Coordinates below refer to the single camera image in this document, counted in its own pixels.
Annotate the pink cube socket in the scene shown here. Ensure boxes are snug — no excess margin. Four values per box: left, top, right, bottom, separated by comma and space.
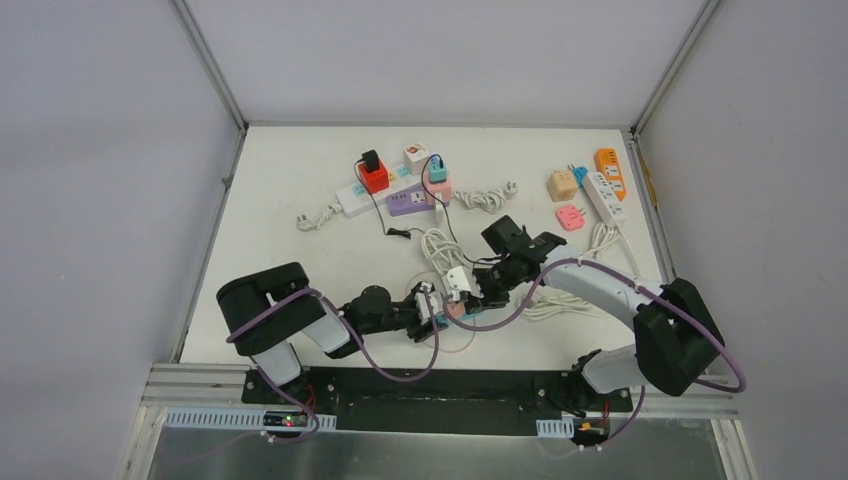
423, 176, 452, 205

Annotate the purple power strip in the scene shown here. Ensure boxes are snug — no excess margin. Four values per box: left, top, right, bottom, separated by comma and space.
386, 187, 435, 217

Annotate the teal charger plug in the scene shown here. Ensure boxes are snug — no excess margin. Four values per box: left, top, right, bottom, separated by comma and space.
427, 157, 448, 184

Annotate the teal power strip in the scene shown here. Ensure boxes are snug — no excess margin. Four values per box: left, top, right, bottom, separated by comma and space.
435, 313, 476, 330

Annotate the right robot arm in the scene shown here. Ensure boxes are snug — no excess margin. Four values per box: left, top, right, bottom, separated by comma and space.
443, 216, 727, 410

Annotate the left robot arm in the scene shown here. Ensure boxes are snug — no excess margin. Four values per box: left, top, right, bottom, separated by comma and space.
216, 262, 444, 405

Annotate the white cube socket with picture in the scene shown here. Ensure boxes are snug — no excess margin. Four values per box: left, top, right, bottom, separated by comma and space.
403, 143, 431, 175

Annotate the red cube socket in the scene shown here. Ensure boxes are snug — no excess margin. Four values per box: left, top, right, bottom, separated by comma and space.
357, 162, 390, 195

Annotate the white flat adapter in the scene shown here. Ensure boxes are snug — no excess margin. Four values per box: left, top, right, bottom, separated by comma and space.
434, 202, 447, 226

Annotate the pink flat adapter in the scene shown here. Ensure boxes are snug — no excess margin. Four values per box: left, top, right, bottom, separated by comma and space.
555, 205, 586, 232

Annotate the beige cube adapter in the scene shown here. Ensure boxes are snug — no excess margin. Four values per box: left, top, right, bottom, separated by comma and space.
546, 170, 579, 202

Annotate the white power strip right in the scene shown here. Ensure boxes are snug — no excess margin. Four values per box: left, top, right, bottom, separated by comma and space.
582, 172, 628, 227

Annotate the small blue adapter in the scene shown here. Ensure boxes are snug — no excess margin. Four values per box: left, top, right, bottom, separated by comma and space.
571, 166, 589, 188

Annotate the white long power strip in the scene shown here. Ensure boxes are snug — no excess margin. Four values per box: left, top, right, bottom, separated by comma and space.
335, 162, 439, 219

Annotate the orange power strip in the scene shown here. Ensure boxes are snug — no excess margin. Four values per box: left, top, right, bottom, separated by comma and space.
594, 148, 627, 201

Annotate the black charger on red cube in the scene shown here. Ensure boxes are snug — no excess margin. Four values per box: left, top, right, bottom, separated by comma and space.
361, 150, 382, 173

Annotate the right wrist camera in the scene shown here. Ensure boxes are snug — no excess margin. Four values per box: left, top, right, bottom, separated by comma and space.
442, 265, 483, 303

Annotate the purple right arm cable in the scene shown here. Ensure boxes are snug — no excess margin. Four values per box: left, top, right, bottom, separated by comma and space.
442, 258, 748, 460

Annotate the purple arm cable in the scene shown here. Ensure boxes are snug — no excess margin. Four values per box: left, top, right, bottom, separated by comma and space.
225, 284, 441, 445
442, 258, 748, 460

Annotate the coiled white cable front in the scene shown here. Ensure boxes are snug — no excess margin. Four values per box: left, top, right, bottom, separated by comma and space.
515, 291, 614, 324

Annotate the teal strip white cord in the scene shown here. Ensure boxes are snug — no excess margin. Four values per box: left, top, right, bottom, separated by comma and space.
421, 228, 473, 280

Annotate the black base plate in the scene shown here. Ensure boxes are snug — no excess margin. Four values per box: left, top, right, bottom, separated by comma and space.
241, 366, 634, 438

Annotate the white cable with plug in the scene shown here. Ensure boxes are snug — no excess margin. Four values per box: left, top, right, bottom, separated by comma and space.
453, 181, 520, 214

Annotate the white strip cord right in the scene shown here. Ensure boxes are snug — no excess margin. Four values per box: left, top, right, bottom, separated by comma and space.
582, 221, 643, 280

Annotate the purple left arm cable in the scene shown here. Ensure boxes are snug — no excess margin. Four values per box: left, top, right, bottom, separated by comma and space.
225, 284, 441, 445

